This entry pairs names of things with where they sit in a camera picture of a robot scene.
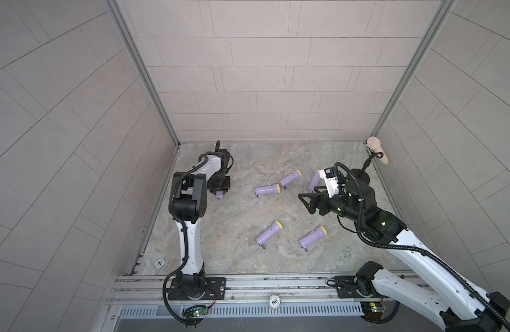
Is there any right circuit board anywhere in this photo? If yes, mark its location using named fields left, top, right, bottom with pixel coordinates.
left=360, top=302, right=388, bottom=322

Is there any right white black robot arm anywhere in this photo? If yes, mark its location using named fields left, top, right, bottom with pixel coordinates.
left=298, top=163, right=510, bottom=331

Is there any purple flashlight horizontal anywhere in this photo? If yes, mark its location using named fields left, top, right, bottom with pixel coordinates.
left=254, top=183, right=281, bottom=197

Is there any left green circuit board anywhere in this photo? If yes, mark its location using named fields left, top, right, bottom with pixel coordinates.
left=182, top=304, right=211, bottom=319

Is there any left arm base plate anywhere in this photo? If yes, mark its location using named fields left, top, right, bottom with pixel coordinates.
left=166, top=275, right=227, bottom=301

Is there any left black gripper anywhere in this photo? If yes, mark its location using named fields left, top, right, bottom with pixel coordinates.
left=207, top=173, right=230, bottom=194

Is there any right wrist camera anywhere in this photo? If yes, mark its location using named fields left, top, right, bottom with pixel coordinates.
left=318, top=166, right=342, bottom=198

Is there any white round floor sticker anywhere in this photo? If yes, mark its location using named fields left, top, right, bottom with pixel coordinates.
left=154, top=257, right=166, bottom=269

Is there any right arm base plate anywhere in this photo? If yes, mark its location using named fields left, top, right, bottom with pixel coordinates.
left=326, top=275, right=384, bottom=299

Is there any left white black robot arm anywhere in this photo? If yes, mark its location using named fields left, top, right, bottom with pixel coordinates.
left=164, top=141, right=234, bottom=300

